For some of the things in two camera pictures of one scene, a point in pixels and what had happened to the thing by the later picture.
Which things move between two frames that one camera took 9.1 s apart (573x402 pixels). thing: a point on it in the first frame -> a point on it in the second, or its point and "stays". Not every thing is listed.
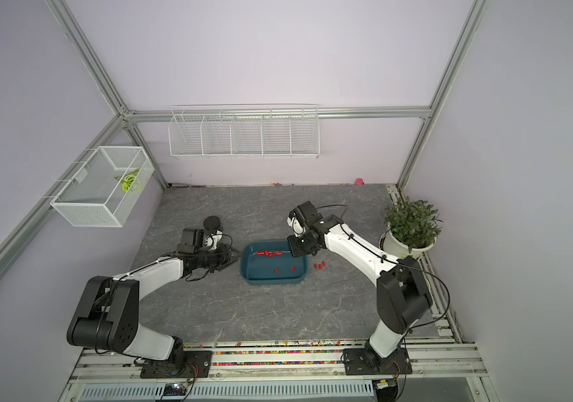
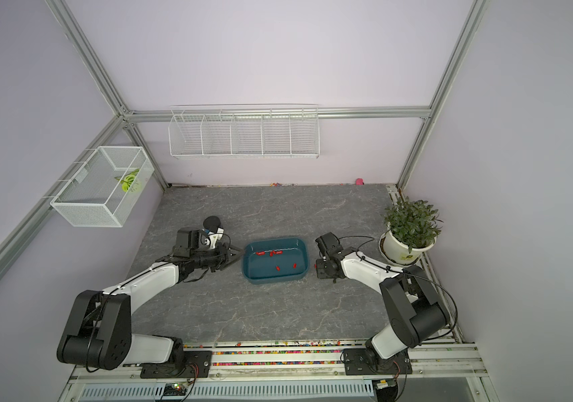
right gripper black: (295, 249) -> (319, 268)
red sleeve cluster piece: (269, 254) stays
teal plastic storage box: (271, 262) stays
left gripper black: (224, 256) stays
